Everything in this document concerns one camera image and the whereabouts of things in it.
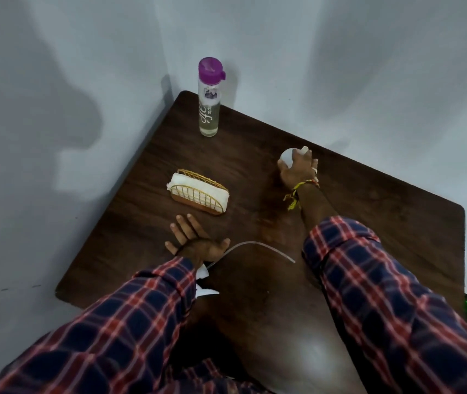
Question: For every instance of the person's right hand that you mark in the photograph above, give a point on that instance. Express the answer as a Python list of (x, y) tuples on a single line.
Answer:
[(299, 172)]

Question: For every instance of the person's left hand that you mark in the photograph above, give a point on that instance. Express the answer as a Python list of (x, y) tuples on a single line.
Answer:
[(198, 248)]

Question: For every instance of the person's left little finger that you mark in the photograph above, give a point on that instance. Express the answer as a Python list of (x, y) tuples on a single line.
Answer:
[(171, 246)]

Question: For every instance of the person's right thumb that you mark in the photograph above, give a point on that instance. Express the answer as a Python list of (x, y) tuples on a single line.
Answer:
[(282, 166)]

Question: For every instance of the person's left middle finger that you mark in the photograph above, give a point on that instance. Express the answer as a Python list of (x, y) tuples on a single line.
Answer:
[(185, 227)]

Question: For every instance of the person's left thumb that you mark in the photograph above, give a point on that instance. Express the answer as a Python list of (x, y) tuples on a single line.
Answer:
[(223, 244)]

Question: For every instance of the white cup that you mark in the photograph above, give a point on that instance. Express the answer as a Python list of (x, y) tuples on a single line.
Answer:
[(288, 153)]

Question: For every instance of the person's right forearm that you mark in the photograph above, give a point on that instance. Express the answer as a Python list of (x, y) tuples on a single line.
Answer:
[(381, 303)]

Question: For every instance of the person's left forearm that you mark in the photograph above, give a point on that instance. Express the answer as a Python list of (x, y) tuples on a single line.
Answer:
[(114, 332)]

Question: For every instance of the thin white curved tube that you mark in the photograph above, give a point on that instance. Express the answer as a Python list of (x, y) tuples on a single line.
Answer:
[(254, 242)]

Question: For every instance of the white folded napkins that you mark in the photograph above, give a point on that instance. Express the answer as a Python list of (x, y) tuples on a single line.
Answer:
[(184, 182)]

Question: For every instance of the white paper piece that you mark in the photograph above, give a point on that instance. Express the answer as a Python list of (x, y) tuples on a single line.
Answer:
[(205, 291)]

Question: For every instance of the clear bottle with purple cap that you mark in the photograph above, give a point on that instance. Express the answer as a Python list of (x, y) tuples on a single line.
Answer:
[(209, 102)]

